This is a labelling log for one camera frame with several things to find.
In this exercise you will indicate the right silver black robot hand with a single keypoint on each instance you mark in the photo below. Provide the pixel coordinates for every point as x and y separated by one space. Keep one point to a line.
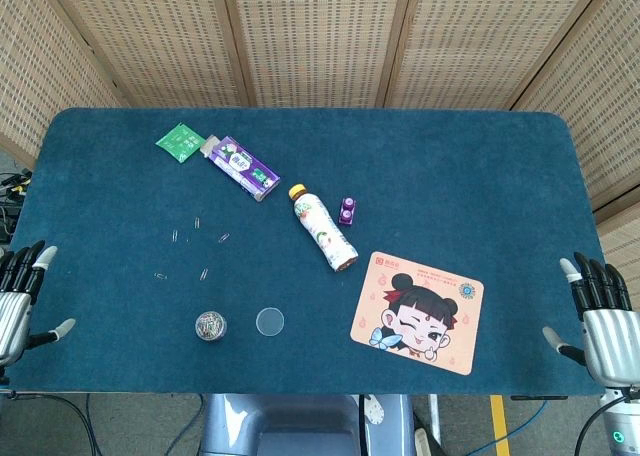
612 341

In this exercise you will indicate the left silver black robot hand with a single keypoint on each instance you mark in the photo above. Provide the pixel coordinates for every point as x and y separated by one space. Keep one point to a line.
12 311

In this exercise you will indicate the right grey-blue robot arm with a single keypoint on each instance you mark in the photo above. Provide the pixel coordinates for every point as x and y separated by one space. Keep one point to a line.
620 426

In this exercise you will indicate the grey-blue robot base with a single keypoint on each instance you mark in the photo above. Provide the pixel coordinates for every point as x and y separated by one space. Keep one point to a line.
300 426

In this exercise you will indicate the clear jar of paper clips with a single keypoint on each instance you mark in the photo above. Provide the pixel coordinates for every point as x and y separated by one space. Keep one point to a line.
210 326

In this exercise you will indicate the yellow floor tape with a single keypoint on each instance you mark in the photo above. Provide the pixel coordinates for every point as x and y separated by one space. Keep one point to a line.
500 426

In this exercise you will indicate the blue felt table cover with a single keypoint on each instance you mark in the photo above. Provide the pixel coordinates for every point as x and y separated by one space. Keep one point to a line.
450 176

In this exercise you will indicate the woven rattan screen panel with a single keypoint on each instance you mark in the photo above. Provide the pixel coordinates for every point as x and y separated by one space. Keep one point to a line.
160 41
600 101
320 41
490 41
40 76

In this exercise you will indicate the green foil sachet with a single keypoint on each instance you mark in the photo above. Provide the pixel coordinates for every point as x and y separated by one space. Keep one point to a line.
179 142

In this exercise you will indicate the cartoon girl mouse pad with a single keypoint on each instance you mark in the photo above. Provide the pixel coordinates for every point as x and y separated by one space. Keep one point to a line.
370 296

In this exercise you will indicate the clear round plastic lid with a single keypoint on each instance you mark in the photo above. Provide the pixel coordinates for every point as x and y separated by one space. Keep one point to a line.
270 321

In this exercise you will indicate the purple white carton box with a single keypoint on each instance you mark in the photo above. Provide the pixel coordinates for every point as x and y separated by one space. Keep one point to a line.
240 166

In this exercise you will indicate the purple twin-cap block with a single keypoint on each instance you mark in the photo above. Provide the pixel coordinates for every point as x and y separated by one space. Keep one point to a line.
347 211

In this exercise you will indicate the yellow-capped drink bottle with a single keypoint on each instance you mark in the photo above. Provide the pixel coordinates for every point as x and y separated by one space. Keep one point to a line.
320 231

